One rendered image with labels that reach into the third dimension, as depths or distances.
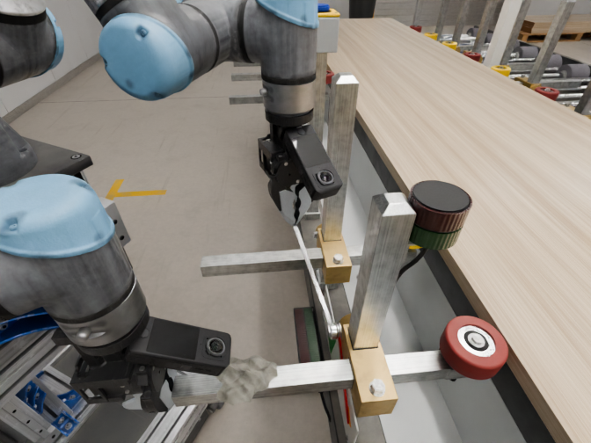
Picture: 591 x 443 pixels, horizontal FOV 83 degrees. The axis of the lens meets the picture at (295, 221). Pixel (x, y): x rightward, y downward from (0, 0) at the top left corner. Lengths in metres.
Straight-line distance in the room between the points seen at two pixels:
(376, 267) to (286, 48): 0.28
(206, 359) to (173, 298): 1.36
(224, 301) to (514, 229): 1.29
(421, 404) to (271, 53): 0.68
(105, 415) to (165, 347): 0.92
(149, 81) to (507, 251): 0.61
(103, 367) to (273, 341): 1.14
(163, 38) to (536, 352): 0.58
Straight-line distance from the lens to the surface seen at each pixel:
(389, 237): 0.36
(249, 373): 0.49
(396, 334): 0.85
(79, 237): 0.29
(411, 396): 0.79
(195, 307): 1.70
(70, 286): 0.31
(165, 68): 0.35
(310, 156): 0.48
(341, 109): 0.54
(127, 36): 0.36
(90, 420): 1.33
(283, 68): 0.46
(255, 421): 1.40
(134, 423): 1.27
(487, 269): 0.65
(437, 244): 0.37
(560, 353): 0.59
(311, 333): 0.73
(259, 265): 0.67
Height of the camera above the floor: 1.32
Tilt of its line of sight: 40 degrees down
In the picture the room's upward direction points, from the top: straight up
